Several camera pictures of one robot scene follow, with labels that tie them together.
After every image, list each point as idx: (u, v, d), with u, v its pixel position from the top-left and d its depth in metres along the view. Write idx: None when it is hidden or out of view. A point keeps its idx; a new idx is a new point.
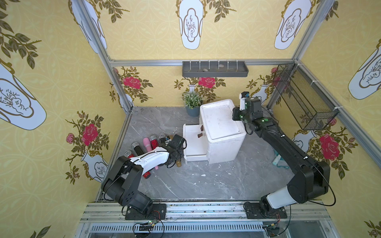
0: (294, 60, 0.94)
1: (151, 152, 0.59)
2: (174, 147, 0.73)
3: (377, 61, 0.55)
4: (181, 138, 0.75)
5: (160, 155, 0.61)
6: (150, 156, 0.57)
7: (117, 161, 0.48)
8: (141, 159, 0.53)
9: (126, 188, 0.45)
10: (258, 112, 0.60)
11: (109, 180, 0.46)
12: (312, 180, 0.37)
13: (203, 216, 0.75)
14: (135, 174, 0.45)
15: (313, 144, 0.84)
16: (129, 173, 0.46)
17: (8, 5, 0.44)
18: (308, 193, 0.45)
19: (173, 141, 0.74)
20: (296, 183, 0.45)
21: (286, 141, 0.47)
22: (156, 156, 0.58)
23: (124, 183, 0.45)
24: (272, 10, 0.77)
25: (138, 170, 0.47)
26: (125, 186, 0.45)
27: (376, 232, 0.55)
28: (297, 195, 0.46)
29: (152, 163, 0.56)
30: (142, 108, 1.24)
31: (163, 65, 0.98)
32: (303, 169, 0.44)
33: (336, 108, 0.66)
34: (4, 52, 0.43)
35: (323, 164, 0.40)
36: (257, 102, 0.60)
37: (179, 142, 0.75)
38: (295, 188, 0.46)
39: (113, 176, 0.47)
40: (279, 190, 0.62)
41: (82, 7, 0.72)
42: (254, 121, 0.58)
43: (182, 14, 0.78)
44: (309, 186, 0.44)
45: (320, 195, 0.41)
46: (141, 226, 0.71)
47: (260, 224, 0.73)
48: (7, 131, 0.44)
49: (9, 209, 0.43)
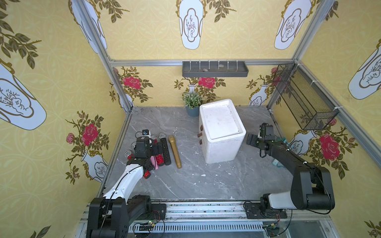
0: (294, 60, 0.94)
1: (123, 178, 0.53)
2: (145, 156, 0.68)
3: (377, 62, 0.54)
4: (143, 142, 0.68)
5: (135, 174, 0.57)
6: (125, 182, 0.52)
7: (92, 208, 0.42)
8: (117, 189, 0.48)
9: (116, 227, 0.41)
10: (271, 136, 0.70)
11: (94, 230, 0.41)
12: (308, 178, 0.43)
13: (203, 216, 0.75)
14: (118, 208, 0.42)
15: (313, 144, 0.84)
16: (112, 211, 0.41)
17: (8, 5, 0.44)
18: (309, 197, 0.45)
19: (139, 149, 0.67)
20: (297, 187, 0.46)
21: (288, 152, 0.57)
22: (130, 177, 0.54)
23: (112, 222, 0.41)
24: (272, 10, 0.77)
25: (121, 202, 0.43)
26: (115, 224, 0.41)
27: (376, 232, 0.55)
28: (298, 200, 0.45)
29: (130, 187, 0.53)
30: (142, 108, 1.24)
31: (164, 66, 1.00)
32: (299, 168, 0.48)
33: (336, 108, 0.66)
34: (4, 52, 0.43)
35: (323, 169, 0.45)
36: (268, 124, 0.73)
37: (144, 146, 0.69)
38: (296, 193, 0.46)
39: (95, 223, 0.41)
40: (282, 193, 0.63)
41: (82, 7, 0.72)
42: (266, 142, 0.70)
43: (182, 14, 0.78)
44: (307, 186, 0.45)
45: (326, 207, 0.44)
46: (141, 226, 0.71)
47: (260, 224, 0.73)
48: (7, 131, 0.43)
49: (9, 209, 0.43)
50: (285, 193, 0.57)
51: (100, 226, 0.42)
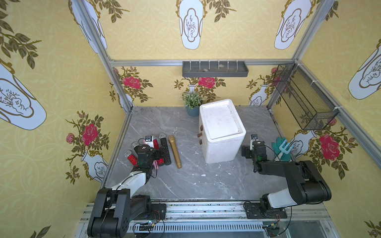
0: (295, 60, 0.93)
1: (129, 178, 0.58)
2: (147, 166, 0.71)
3: (377, 61, 0.55)
4: (145, 152, 0.70)
5: (140, 177, 0.62)
6: (131, 180, 0.56)
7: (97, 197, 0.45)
8: (123, 184, 0.52)
9: (120, 216, 0.42)
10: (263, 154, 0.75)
11: (96, 218, 0.42)
12: (297, 169, 0.53)
13: (203, 216, 0.75)
14: (123, 198, 0.44)
15: (313, 144, 0.84)
16: (117, 201, 0.44)
17: (8, 5, 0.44)
18: (304, 185, 0.47)
19: (141, 159, 0.69)
20: (290, 182, 0.48)
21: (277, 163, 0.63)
22: (135, 180, 0.58)
23: (115, 211, 0.43)
24: (272, 10, 0.77)
25: (126, 192, 0.46)
26: (118, 214, 0.43)
27: (376, 232, 0.55)
28: (296, 194, 0.46)
29: (134, 188, 0.56)
30: (142, 108, 1.24)
31: (164, 65, 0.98)
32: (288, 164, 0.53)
33: (336, 108, 0.66)
34: (4, 52, 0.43)
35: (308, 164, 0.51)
36: (262, 147, 0.73)
37: (146, 156, 0.71)
38: (292, 188, 0.48)
39: (99, 212, 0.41)
40: (281, 192, 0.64)
41: (82, 7, 0.72)
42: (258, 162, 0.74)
43: (182, 14, 0.78)
44: (299, 176, 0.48)
45: (322, 193, 0.45)
46: (141, 226, 0.71)
47: (260, 224, 0.73)
48: (7, 131, 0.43)
49: (9, 209, 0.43)
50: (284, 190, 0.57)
51: (102, 216, 0.44)
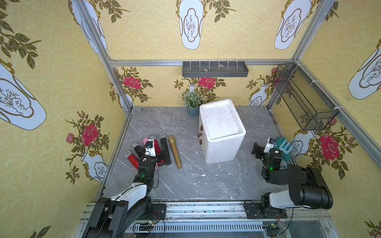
0: (295, 60, 0.93)
1: (129, 189, 0.57)
2: (150, 178, 0.69)
3: (377, 61, 0.55)
4: (145, 167, 0.66)
5: (140, 189, 0.61)
6: (130, 192, 0.55)
7: (97, 205, 0.45)
8: (122, 195, 0.52)
9: (114, 229, 0.42)
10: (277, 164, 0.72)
11: (92, 228, 0.42)
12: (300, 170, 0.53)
13: (203, 216, 0.75)
14: (121, 210, 0.44)
15: (313, 144, 0.84)
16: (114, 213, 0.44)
17: (8, 5, 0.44)
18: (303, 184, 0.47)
19: (142, 172, 0.66)
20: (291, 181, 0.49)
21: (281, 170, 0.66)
22: (136, 191, 0.58)
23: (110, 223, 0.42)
24: (272, 10, 0.77)
25: (124, 204, 0.45)
26: (112, 227, 0.42)
27: (376, 232, 0.55)
28: (294, 192, 0.47)
29: (133, 201, 0.56)
30: (142, 108, 1.24)
31: (164, 66, 1.00)
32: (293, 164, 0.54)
33: (336, 108, 0.66)
34: (4, 52, 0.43)
35: (314, 170, 0.51)
36: (278, 158, 0.70)
37: (147, 169, 0.68)
38: (292, 186, 0.48)
39: (96, 221, 0.43)
40: (282, 193, 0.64)
41: (82, 7, 0.72)
42: (266, 170, 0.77)
43: (182, 14, 0.78)
44: (301, 177, 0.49)
45: (320, 198, 0.44)
46: (141, 226, 0.71)
47: (260, 224, 0.73)
48: (7, 131, 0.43)
49: (9, 209, 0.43)
50: (285, 190, 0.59)
51: (98, 226, 0.43)
